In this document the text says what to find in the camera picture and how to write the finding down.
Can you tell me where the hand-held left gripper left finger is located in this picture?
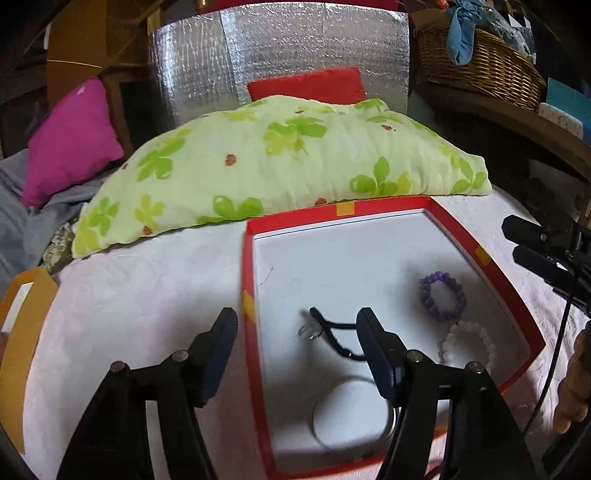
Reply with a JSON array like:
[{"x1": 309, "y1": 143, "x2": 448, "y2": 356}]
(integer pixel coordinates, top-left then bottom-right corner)
[{"x1": 55, "y1": 307, "x2": 239, "y2": 480}]

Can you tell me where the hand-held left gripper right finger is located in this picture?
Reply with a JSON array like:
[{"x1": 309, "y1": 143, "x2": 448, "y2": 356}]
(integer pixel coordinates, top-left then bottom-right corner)
[{"x1": 355, "y1": 307, "x2": 541, "y2": 480}]

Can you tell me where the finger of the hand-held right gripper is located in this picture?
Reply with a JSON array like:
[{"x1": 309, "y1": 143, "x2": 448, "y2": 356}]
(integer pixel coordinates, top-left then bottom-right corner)
[
  {"x1": 502, "y1": 214, "x2": 575, "y2": 252},
  {"x1": 512, "y1": 244, "x2": 591, "y2": 317}
]

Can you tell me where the black cord crystal necklace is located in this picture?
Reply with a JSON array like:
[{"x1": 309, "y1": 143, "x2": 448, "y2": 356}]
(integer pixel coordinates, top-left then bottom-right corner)
[{"x1": 298, "y1": 307, "x2": 370, "y2": 363}]

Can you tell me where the red shallow box lid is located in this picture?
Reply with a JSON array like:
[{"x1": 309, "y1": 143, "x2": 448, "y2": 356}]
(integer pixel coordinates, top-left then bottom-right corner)
[{"x1": 240, "y1": 196, "x2": 546, "y2": 478}]

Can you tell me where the person's right hand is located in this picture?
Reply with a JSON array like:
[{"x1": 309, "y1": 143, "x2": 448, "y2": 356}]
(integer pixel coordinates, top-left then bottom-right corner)
[{"x1": 554, "y1": 318, "x2": 591, "y2": 435}]

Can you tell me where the white round disc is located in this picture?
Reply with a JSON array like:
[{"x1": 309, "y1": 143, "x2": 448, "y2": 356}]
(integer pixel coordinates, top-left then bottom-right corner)
[{"x1": 313, "y1": 376, "x2": 402, "y2": 450}]

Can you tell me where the wooden shelf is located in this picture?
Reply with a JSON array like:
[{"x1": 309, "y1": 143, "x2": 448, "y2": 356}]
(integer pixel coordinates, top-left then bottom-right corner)
[{"x1": 416, "y1": 83, "x2": 591, "y2": 181}]

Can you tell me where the teal card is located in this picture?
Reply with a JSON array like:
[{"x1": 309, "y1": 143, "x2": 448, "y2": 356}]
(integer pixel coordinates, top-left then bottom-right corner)
[{"x1": 547, "y1": 78, "x2": 591, "y2": 123}]

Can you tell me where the wicker basket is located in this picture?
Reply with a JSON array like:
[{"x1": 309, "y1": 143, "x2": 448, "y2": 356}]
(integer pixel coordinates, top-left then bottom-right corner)
[{"x1": 412, "y1": 23, "x2": 548, "y2": 112}]

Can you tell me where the orange cardboard box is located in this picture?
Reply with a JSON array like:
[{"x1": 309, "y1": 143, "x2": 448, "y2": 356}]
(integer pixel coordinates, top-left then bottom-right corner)
[{"x1": 0, "y1": 268, "x2": 60, "y2": 455}]

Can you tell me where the patterned cloth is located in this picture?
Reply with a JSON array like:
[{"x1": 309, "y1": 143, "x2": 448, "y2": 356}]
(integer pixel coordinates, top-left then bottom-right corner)
[{"x1": 44, "y1": 224, "x2": 77, "y2": 273}]

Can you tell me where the green floral pillow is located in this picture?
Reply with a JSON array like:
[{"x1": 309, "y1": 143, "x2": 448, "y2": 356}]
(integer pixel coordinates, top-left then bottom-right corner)
[{"x1": 71, "y1": 95, "x2": 492, "y2": 259}]

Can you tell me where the blue cloth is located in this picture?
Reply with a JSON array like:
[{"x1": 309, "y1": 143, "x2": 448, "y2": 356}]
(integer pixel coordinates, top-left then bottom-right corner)
[{"x1": 445, "y1": 0, "x2": 490, "y2": 65}]

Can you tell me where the grey blanket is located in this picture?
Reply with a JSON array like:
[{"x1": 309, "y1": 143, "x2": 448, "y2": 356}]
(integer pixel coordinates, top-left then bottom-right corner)
[{"x1": 0, "y1": 148, "x2": 107, "y2": 296}]

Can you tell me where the magenta pillow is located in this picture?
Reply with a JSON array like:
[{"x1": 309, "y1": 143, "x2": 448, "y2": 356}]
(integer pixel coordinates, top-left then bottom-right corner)
[{"x1": 21, "y1": 76, "x2": 126, "y2": 208}]

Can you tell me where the red cushion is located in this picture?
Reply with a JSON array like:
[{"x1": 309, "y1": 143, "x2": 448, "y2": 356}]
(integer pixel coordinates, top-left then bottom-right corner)
[{"x1": 247, "y1": 67, "x2": 368, "y2": 107}]

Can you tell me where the silver insulation mat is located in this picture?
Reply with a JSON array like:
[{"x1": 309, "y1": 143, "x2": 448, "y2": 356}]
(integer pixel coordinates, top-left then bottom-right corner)
[{"x1": 148, "y1": 4, "x2": 411, "y2": 141}]

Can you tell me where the wooden chair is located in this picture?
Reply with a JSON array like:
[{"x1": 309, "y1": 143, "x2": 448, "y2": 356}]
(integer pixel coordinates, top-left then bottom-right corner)
[{"x1": 46, "y1": 0, "x2": 167, "y2": 148}]

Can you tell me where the black cable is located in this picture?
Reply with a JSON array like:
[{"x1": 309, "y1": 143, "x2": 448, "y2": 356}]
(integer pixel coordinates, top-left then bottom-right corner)
[{"x1": 522, "y1": 222, "x2": 583, "y2": 439}]

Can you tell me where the white bead bracelet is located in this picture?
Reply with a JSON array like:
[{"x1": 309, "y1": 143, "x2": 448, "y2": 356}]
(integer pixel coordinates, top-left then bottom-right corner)
[{"x1": 438, "y1": 322, "x2": 500, "y2": 367}]

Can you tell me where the purple bead bracelet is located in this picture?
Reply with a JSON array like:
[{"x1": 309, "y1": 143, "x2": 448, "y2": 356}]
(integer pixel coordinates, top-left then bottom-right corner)
[{"x1": 419, "y1": 271, "x2": 467, "y2": 321}]

